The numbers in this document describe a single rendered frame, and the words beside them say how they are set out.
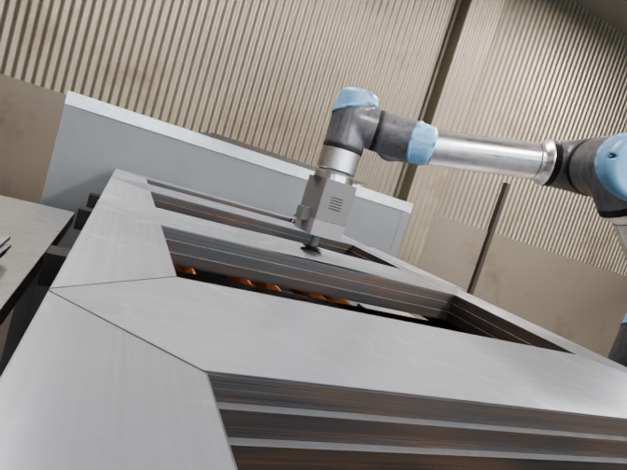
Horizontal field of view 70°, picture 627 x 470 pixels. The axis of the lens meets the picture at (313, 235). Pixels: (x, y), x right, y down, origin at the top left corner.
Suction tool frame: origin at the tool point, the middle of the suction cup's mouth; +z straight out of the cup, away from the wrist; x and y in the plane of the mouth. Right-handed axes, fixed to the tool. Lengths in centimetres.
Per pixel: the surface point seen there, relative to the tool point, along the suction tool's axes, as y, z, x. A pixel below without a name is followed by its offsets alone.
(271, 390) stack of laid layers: 53, 0, -25
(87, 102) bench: -82, -18, -48
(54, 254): 1.7, 7.9, -40.8
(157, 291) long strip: 40, -1, -31
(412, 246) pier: -221, 7, 190
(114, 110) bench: -82, -18, -40
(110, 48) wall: -247, -61, -56
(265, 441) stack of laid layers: 54, 2, -25
